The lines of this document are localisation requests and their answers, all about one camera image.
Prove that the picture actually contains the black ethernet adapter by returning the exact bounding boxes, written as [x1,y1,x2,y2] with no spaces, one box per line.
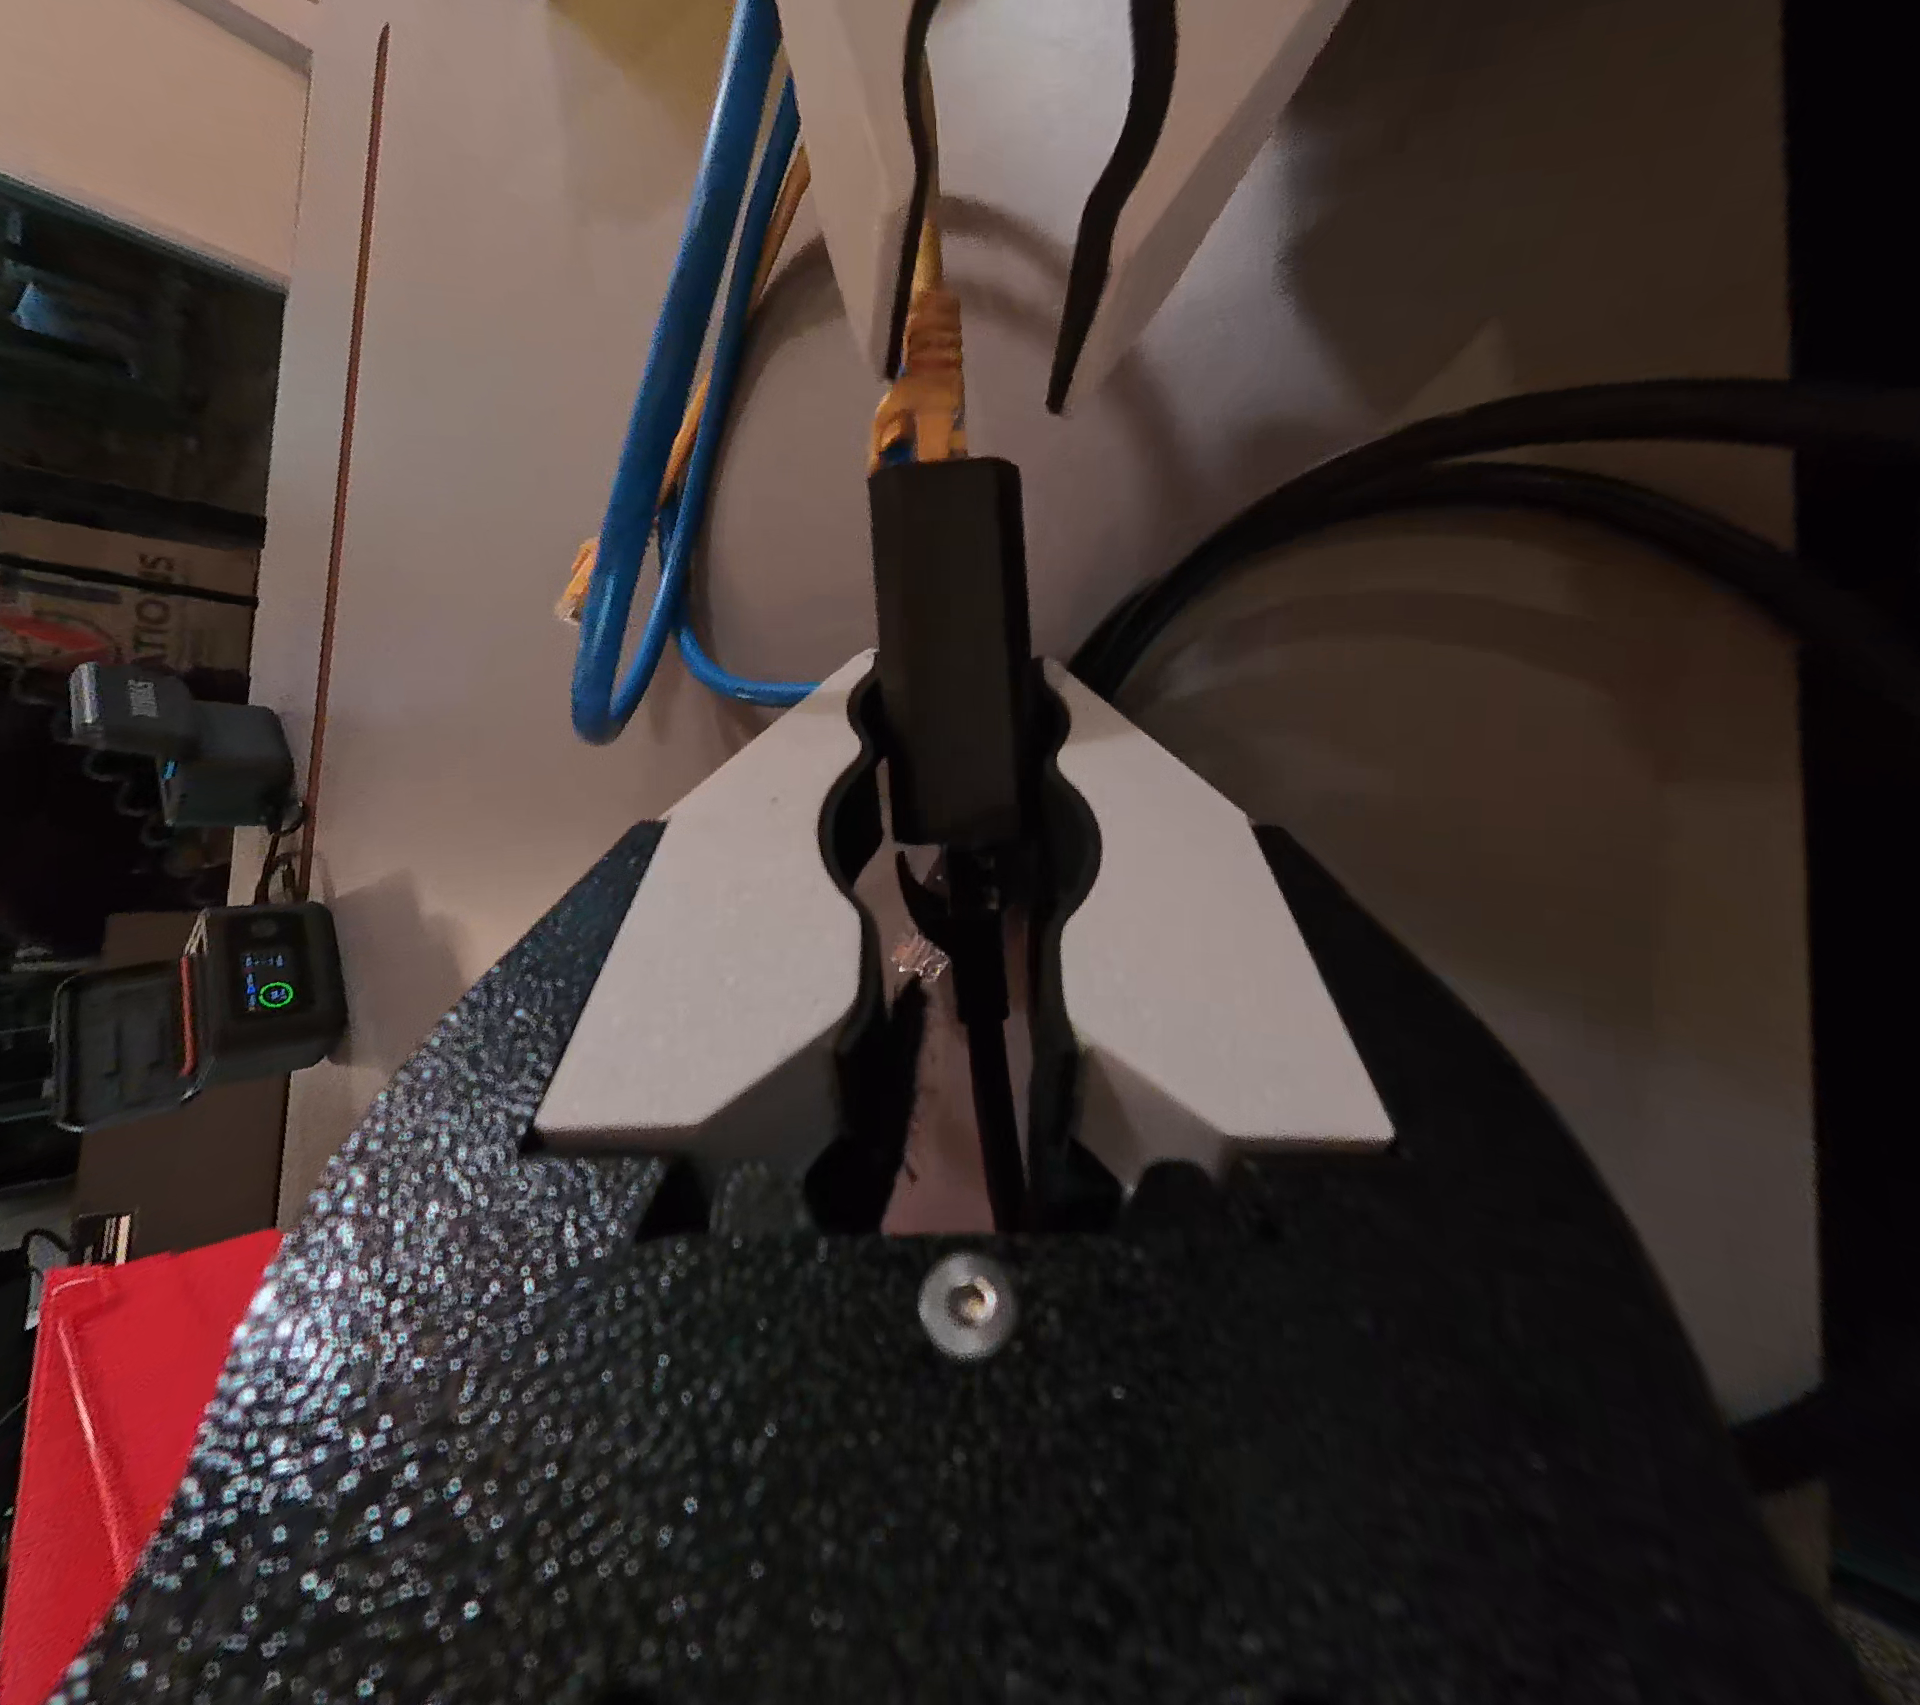
[865,457,1043,844]

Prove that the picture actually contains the dark cardboard box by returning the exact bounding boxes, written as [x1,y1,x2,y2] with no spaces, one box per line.
[0,512,264,686]

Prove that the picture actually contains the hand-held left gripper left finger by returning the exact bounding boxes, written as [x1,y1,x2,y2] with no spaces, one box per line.
[531,652,923,1208]

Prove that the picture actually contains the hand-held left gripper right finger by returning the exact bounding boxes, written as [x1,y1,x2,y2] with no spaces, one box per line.
[1032,654,1397,1208]

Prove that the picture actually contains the red plastic bin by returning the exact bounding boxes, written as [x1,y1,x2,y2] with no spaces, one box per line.
[0,1229,287,1705]

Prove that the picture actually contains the yellow ethernet cable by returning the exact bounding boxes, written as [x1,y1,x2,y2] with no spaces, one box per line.
[554,85,974,627]

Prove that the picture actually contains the black adapter cable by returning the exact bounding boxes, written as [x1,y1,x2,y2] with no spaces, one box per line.
[960,376,1809,1227]

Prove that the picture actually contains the blue ethernet cable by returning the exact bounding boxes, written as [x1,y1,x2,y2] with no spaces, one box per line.
[570,0,819,747]

